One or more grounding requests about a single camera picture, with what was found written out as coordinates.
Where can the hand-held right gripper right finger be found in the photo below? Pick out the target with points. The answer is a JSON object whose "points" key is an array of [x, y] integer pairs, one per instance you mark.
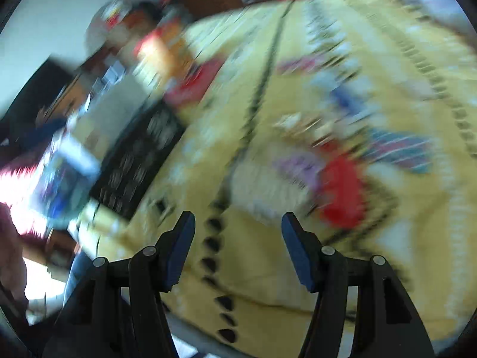
{"points": [[298, 253]]}

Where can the white cardboard box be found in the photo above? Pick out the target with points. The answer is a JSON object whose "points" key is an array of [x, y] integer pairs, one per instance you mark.
{"points": [[104, 119]]}

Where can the large red snack bag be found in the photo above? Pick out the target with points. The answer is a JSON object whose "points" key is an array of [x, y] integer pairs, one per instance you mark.
{"points": [[341, 190]]}

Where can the clear blue plastic bowl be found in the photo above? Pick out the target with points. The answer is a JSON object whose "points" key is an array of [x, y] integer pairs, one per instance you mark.
{"points": [[63, 186]]}

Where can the yellow patterned blanket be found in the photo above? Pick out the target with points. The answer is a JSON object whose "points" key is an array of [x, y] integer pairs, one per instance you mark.
{"points": [[261, 268]]}

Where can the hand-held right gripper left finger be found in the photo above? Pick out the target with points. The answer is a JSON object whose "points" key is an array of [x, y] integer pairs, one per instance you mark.
{"points": [[182, 246]]}

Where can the flat red box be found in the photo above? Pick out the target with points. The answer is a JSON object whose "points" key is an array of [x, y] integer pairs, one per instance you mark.
{"points": [[193, 82]]}

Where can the orange red medicine box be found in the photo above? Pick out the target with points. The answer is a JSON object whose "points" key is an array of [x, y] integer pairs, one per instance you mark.
{"points": [[160, 56]]}

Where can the black box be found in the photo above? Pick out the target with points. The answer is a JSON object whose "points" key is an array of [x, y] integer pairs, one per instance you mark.
{"points": [[138, 164]]}

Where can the pile of snack packets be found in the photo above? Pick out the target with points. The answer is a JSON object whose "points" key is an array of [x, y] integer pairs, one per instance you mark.
{"points": [[335, 145]]}

